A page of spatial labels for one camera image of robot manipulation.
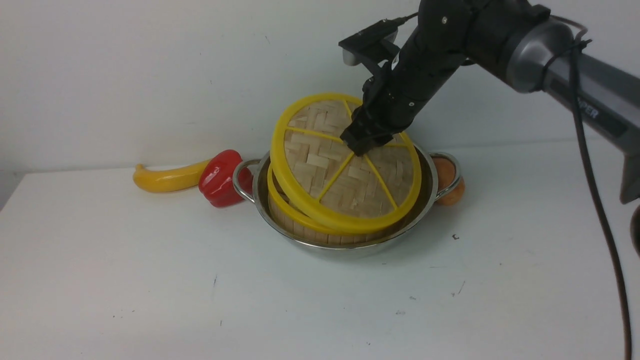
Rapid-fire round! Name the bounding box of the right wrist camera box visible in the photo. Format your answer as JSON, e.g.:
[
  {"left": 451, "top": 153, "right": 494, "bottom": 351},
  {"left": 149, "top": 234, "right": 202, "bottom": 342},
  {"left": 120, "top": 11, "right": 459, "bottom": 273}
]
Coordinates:
[{"left": 338, "top": 19, "right": 400, "bottom": 67}]

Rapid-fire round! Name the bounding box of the bamboo steamer basket yellow rim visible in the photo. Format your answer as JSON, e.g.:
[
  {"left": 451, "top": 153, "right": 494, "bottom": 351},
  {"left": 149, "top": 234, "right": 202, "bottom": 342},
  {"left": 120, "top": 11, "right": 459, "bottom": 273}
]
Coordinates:
[{"left": 266, "top": 162, "right": 401, "bottom": 245}]

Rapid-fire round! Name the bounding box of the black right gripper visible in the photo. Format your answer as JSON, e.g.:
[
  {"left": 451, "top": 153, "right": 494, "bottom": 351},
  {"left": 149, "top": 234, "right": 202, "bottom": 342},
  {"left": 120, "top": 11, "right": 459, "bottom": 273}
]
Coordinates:
[{"left": 340, "top": 0, "right": 476, "bottom": 157}]

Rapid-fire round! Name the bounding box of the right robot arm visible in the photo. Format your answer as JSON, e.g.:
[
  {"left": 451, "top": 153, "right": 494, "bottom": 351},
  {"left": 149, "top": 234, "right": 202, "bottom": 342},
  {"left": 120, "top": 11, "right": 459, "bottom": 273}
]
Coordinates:
[{"left": 339, "top": 0, "right": 640, "bottom": 245}]

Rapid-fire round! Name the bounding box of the yellow banana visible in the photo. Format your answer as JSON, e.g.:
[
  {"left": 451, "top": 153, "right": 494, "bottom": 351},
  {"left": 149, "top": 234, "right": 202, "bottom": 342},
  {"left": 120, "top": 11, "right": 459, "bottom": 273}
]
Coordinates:
[{"left": 132, "top": 159, "right": 210, "bottom": 194}]

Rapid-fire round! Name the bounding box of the stainless steel pot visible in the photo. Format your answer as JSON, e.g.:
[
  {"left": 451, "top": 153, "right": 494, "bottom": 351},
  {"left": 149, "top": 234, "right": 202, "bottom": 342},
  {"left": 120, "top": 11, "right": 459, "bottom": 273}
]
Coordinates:
[{"left": 231, "top": 145, "right": 462, "bottom": 259}]

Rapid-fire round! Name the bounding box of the red bell pepper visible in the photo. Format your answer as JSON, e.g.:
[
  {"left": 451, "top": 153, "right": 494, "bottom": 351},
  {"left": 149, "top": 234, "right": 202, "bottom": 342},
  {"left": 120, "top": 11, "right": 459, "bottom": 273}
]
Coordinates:
[{"left": 198, "top": 149, "right": 244, "bottom": 208}]

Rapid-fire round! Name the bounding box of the bamboo steamer lid yellow frame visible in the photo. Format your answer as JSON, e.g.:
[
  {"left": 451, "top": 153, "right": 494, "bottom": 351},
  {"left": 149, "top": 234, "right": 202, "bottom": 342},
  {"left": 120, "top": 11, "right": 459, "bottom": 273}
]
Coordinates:
[{"left": 270, "top": 92, "right": 423, "bottom": 235}]

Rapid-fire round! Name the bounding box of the orange fruit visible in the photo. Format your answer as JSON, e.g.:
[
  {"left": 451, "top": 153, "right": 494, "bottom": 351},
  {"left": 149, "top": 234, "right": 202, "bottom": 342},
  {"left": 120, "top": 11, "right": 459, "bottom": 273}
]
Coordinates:
[{"left": 432, "top": 157, "right": 466, "bottom": 207}]

